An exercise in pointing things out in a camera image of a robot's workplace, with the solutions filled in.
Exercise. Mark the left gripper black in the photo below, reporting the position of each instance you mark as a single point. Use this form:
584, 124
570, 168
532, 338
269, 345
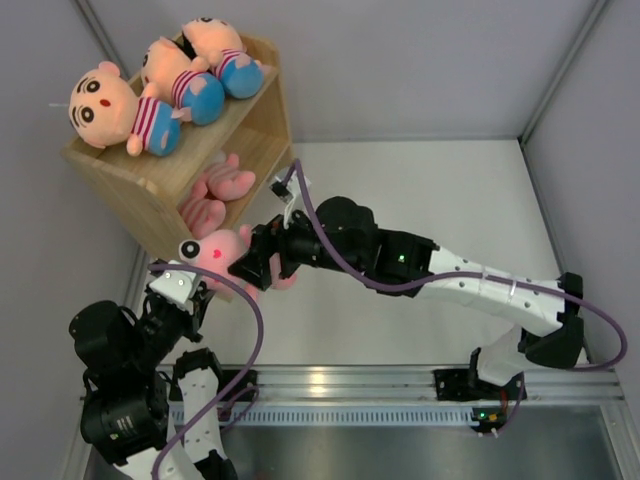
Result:
194, 316

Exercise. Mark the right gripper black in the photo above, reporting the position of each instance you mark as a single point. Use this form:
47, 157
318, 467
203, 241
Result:
273, 238

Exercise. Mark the pink striped plush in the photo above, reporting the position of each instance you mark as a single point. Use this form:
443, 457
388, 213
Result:
224, 180
201, 213
218, 250

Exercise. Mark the boy plush doll blue pants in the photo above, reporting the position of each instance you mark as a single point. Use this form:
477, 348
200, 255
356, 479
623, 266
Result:
185, 84

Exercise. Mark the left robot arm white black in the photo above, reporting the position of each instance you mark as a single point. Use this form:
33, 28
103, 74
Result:
126, 412

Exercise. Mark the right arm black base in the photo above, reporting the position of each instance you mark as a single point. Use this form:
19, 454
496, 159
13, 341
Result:
459, 385

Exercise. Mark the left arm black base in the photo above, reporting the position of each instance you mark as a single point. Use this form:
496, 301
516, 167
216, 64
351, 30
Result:
244, 390

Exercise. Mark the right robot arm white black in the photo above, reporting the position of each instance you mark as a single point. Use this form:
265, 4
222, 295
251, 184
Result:
546, 331

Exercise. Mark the wooden two-tier shelf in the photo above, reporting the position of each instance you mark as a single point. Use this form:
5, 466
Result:
145, 191

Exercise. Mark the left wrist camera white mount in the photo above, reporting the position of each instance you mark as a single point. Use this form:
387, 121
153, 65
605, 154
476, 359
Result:
172, 282

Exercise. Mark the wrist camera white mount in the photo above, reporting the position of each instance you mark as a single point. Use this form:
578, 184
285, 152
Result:
172, 282
286, 185

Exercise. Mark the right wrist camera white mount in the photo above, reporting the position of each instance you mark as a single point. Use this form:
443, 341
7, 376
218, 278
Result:
286, 185

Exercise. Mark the aluminium mounting rail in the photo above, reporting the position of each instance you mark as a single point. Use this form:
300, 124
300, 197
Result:
416, 384

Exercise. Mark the white slotted cable duct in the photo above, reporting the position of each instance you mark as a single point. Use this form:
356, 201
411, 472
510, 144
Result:
273, 415

